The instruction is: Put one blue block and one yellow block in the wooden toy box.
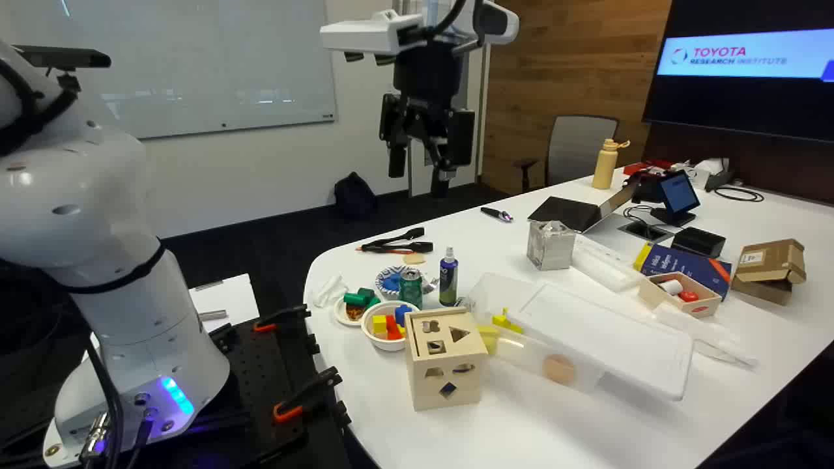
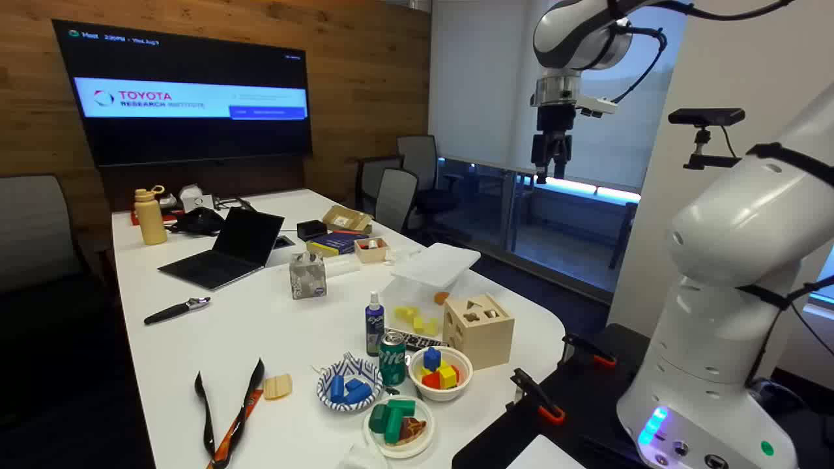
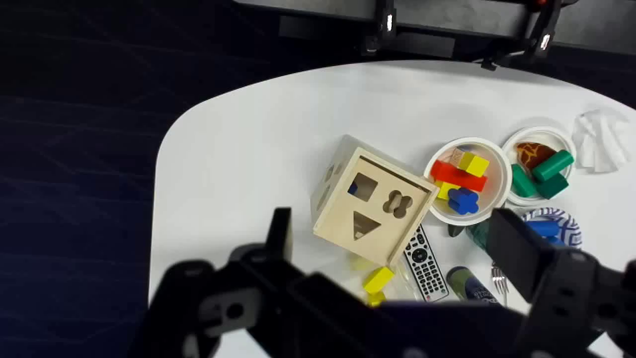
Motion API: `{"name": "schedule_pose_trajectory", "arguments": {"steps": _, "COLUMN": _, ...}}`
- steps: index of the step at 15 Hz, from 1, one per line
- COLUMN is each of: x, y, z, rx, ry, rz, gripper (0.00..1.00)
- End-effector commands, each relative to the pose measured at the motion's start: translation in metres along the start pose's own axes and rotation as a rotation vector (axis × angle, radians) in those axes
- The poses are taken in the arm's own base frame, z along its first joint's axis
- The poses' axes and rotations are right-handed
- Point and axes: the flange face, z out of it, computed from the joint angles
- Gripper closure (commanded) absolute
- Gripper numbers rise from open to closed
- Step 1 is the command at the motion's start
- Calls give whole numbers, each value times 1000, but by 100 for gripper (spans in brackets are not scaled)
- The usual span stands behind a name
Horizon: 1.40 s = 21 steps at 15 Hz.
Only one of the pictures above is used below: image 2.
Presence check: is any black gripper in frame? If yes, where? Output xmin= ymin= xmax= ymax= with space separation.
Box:
xmin=530 ymin=72 xmax=619 ymax=179

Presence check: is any yellow cube block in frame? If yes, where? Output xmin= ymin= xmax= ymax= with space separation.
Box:
xmin=438 ymin=366 xmax=459 ymax=389

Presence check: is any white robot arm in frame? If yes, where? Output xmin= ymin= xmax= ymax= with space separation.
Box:
xmin=615 ymin=92 xmax=834 ymax=469

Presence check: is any wooden shape sorter box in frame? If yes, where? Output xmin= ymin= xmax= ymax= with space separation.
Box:
xmin=443 ymin=294 xmax=513 ymax=371

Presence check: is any cardboard box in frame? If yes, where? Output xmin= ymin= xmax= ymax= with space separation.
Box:
xmin=324 ymin=207 xmax=374 ymax=235

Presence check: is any red rectangular block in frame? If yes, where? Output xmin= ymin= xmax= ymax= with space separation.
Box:
xmin=423 ymin=372 xmax=440 ymax=389

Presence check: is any green cylinder block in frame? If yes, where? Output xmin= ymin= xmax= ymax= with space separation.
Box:
xmin=367 ymin=398 xmax=426 ymax=444

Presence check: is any grey office chair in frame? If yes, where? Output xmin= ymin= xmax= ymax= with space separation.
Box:
xmin=377 ymin=166 xmax=418 ymax=231

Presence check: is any clear plastic container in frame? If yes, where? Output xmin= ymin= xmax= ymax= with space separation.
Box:
xmin=382 ymin=242 xmax=479 ymax=338

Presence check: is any small wooden tray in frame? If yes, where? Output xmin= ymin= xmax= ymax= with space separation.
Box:
xmin=354 ymin=237 xmax=390 ymax=263

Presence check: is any white bowl with blocks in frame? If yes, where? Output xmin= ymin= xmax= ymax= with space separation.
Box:
xmin=409 ymin=346 xmax=474 ymax=403

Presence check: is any green soda can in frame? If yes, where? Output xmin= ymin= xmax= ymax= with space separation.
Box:
xmin=382 ymin=334 xmax=406 ymax=385

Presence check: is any black orange clamp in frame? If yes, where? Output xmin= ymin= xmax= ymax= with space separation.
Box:
xmin=508 ymin=367 xmax=568 ymax=428

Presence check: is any blue patterned paper plate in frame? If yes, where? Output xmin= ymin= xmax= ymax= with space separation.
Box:
xmin=315 ymin=354 xmax=384 ymax=415

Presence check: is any black laptop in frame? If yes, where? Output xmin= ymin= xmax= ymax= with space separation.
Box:
xmin=163 ymin=209 xmax=284 ymax=290

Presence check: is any white plate with green blocks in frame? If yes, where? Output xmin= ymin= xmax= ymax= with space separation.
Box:
xmin=363 ymin=398 xmax=436 ymax=461

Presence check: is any round wooden cookie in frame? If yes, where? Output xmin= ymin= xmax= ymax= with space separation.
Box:
xmin=264 ymin=375 xmax=293 ymax=402

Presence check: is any black marker pen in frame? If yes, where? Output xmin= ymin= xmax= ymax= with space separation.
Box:
xmin=145 ymin=298 xmax=212 ymax=327

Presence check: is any yellow water bottle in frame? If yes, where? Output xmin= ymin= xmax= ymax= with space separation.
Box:
xmin=133 ymin=186 xmax=168 ymax=246

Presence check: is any black camera on stand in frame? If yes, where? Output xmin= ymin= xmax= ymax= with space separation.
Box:
xmin=668 ymin=108 xmax=747 ymax=170

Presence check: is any wall-mounted tv screen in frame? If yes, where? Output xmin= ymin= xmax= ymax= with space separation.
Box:
xmin=52 ymin=19 xmax=314 ymax=166

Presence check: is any black orange lanyard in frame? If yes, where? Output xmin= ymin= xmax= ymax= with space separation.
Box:
xmin=193 ymin=358 xmax=270 ymax=469

